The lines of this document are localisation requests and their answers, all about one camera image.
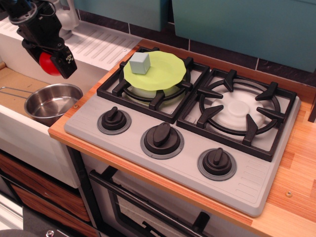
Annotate grey toy stovetop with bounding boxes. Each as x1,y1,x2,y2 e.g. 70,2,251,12
64,61,302,218

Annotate black stove knob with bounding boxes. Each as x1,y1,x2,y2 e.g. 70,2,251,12
197,148,237,181
140,122,184,159
97,106,132,135

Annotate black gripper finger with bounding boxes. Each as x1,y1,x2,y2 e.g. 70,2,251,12
50,46,77,79
22,39,45,65

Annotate wooden drawer fronts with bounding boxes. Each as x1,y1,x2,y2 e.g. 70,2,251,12
0,151,98,237

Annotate white toy sink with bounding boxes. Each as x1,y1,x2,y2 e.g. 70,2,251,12
0,18,140,188

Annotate small steel pot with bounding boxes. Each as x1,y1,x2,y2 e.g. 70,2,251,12
0,83,83,127

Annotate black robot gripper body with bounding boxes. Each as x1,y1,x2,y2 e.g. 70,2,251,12
16,12,65,54

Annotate black oven door handle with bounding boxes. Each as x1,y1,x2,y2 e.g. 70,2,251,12
88,166,210,237

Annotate light grey-blue cube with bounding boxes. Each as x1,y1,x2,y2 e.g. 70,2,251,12
129,52,151,75

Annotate black burner grate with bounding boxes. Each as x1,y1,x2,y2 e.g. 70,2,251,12
97,47,210,123
177,69,300,163

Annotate grey toy faucet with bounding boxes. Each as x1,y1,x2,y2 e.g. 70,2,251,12
53,0,79,40

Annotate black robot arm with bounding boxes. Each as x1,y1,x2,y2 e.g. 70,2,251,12
0,0,79,79

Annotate red toy tomato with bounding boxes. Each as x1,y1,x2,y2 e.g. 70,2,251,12
39,52,61,76

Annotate black left stove knob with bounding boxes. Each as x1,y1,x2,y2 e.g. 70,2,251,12
97,106,132,135

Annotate lime green plate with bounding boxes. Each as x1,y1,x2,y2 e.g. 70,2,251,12
123,51,187,91

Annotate black right stove knob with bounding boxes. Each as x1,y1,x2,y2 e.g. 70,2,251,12
197,148,237,181

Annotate black left burner grate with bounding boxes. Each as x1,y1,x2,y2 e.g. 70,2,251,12
97,47,210,123

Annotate white right burner cap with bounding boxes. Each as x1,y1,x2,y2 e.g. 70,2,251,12
212,90,265,131

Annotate black right burner grate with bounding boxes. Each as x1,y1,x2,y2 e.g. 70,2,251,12
177,69,300,163

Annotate black middle stove knob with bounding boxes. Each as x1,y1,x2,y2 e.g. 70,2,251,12
140,122,184,159

